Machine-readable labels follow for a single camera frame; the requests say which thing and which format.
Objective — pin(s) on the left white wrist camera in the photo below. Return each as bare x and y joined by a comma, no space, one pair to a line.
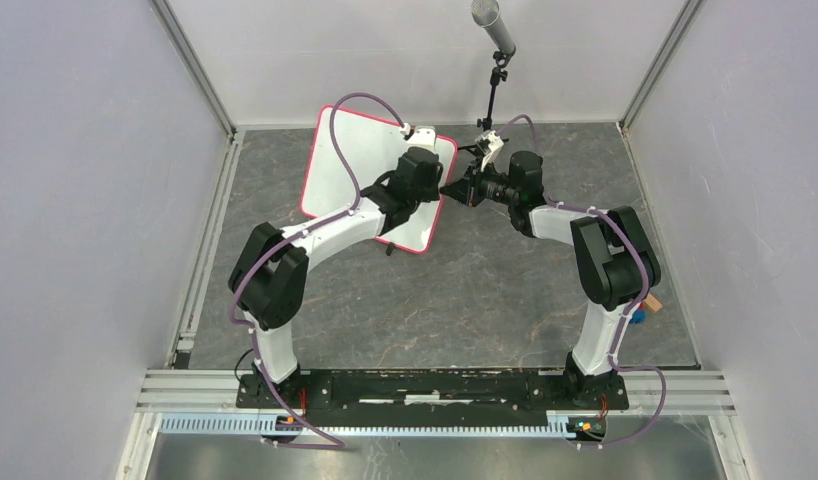
423,137

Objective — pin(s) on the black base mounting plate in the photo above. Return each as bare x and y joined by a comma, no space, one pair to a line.
513,397

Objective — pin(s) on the black microphone tripod stand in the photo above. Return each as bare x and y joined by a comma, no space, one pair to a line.
499,74

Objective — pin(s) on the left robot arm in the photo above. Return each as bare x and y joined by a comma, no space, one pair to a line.
269,279

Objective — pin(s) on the wooden block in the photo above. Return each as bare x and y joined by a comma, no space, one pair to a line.
652,304

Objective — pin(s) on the blue toy brick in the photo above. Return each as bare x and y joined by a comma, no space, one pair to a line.
638,317

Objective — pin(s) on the grey microphone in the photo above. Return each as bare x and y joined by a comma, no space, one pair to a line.
487,15

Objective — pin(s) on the pink framed whiteboard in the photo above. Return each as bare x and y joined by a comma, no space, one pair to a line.
372,147

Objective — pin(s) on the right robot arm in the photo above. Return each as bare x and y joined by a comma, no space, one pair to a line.
614,257

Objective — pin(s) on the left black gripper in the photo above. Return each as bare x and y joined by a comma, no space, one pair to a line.
432,192

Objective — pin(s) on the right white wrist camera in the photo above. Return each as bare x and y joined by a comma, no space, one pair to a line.
489,144

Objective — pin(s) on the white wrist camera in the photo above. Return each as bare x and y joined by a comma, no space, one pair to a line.
489,144
423,137

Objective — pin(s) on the slotted cable duct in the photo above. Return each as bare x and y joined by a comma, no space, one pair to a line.
282,426

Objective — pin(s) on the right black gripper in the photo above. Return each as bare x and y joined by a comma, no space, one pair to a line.
467,190

